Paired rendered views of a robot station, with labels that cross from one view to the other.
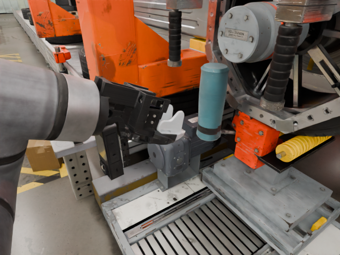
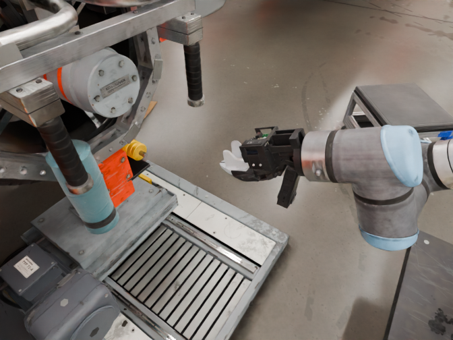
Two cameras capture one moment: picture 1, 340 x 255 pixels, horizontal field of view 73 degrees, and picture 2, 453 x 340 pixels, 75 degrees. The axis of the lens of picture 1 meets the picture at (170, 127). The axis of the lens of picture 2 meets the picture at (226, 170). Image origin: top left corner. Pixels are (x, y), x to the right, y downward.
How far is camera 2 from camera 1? 0.76 m
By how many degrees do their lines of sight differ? 83
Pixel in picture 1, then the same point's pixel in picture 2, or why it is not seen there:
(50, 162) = not seen: outside the picture
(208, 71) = (87, 156)
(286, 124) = (133, 130)
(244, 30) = (123, 75)
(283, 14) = (193, 38)
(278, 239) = (167, 204)
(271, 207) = (144, 202)
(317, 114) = (145, 102)
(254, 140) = (121, 172)
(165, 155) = (108, 300)
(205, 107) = (103, 192)
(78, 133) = not seen: hidden behind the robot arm
